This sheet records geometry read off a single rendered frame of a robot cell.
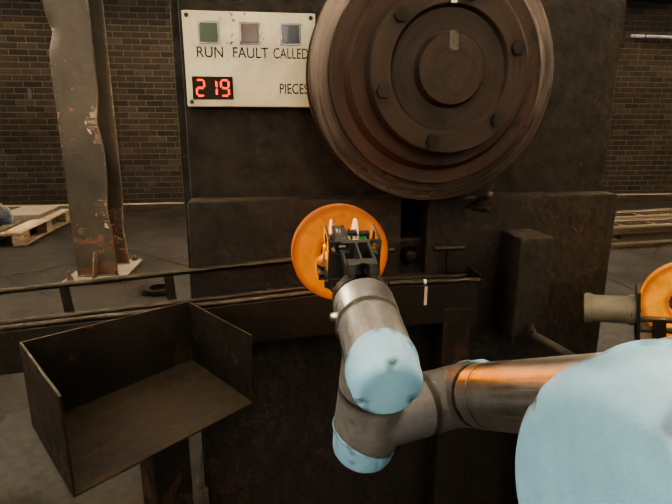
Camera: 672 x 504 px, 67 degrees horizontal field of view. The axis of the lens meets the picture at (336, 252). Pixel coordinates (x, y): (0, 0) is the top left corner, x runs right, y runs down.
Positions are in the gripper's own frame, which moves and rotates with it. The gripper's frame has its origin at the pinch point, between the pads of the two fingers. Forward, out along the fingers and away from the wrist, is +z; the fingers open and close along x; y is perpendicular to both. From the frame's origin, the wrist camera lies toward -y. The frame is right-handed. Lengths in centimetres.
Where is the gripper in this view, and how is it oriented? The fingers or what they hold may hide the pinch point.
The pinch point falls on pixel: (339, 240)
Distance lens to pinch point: 80.6
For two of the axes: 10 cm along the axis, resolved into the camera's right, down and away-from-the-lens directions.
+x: -9.9, 0.4, -1.2
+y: 0.2, -8.7, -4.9
